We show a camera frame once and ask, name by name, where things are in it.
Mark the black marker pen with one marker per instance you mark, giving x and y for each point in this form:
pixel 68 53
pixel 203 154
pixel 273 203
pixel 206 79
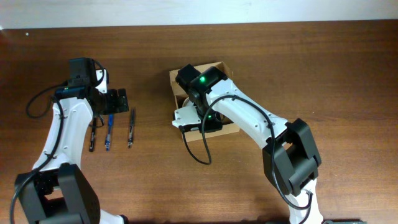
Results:
pixel 92 137

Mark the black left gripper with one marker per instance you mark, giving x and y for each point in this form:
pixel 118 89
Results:
pixel 117 101

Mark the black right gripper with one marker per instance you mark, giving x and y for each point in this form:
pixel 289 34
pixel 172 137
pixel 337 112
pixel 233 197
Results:
pixel 212 125

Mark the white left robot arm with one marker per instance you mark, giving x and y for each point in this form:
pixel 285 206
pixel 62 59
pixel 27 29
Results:
pixel 55 190

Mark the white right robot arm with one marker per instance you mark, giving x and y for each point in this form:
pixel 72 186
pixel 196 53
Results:
pixel 290 155

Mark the blue pen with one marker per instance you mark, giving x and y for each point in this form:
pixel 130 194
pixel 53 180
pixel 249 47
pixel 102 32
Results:
pixel 107 142

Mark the dark grey pen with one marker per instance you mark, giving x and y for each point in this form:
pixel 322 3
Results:
pixel 131 129

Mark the beige masking tape roll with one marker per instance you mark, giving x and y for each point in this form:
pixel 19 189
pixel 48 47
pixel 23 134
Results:
pixel 187 103

